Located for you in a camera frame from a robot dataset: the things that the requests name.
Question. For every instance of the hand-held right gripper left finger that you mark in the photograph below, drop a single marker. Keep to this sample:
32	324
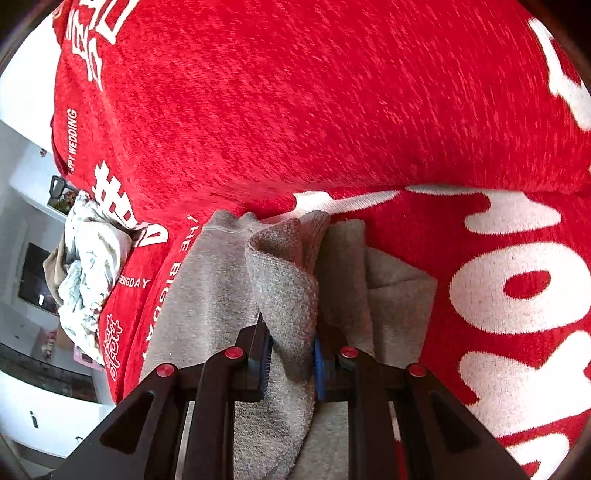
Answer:
264	364

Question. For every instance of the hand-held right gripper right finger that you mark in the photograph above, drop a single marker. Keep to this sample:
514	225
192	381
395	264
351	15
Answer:
319	369

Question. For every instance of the grey knit sweater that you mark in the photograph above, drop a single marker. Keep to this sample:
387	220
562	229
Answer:
295	300

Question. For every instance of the white patterned crumpled cloth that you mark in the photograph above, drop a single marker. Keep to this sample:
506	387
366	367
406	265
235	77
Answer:
90	272

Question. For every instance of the dark tv cabinet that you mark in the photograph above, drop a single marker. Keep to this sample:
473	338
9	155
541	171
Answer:
46	369

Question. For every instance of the red printed sofa cover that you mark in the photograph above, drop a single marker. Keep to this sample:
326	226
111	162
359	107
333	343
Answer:
351	138

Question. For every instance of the black television screen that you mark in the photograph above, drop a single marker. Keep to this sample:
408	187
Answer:
36	281

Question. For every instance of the black chair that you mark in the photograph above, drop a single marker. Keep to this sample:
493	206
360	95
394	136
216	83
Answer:
57	190

